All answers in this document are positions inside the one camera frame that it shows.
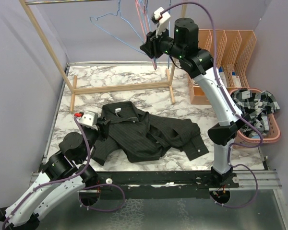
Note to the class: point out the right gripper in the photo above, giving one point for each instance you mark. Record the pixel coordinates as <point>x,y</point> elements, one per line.
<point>147,47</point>

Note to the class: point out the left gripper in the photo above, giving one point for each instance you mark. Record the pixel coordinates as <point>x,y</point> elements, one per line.
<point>102,128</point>

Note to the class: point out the black pinstripe shirt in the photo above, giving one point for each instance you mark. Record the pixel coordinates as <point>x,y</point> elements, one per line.
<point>146,137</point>

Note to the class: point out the blue hanger of black shirt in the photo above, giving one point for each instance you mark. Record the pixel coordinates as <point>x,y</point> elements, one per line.
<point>118,27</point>

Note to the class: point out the grey plaid shirt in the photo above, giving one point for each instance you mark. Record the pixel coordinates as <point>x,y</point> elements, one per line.
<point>258,105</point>

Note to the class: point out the blue wire hanger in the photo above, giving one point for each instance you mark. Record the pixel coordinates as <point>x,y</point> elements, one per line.
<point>142,10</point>
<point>169,4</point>

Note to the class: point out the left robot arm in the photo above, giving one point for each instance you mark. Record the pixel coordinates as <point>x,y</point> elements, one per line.
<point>66,172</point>

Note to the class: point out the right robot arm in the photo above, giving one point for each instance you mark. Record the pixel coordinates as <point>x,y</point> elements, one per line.
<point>199,64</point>

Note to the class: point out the wooden clothes rack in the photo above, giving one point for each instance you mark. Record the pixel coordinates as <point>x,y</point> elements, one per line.
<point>73,85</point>

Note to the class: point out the orange file organizer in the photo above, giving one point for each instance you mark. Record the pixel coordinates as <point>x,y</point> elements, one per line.
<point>234,50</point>

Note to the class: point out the pink laundry basket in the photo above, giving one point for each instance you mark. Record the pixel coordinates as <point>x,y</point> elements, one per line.
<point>274,133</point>

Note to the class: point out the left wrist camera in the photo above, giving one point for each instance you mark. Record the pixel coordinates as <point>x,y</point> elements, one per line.
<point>87,119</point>

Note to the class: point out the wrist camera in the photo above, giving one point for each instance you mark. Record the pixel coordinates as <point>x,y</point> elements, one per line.
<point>87,119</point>
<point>161,19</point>

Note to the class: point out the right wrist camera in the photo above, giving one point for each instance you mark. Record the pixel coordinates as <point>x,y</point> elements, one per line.
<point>161,19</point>

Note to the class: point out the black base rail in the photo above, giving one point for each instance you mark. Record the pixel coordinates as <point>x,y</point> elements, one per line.
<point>158,185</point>

